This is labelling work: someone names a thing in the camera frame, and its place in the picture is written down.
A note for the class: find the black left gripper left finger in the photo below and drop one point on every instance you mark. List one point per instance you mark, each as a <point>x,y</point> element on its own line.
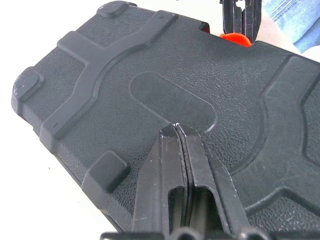
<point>155,180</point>

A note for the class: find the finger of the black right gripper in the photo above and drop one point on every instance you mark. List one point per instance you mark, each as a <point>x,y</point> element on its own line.
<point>233,17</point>
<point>251,22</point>

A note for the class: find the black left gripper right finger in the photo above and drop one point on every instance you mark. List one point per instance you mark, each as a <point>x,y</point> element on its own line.
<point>207,180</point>

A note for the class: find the orange case latch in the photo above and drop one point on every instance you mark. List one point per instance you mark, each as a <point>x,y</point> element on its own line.
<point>237,39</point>

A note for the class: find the black plastic tool case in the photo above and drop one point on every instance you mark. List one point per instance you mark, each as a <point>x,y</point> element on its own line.
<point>175,62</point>

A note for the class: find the person in blue jeans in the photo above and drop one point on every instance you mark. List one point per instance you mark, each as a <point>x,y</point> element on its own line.
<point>297,22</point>

